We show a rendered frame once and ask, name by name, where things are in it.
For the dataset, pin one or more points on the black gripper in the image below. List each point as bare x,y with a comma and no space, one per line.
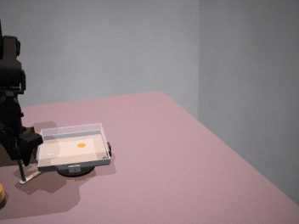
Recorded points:
24,142

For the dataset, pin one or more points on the tan tape roll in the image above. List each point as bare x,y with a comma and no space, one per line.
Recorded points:
3,200

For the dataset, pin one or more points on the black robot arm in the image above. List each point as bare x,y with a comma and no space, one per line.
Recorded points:
11,74

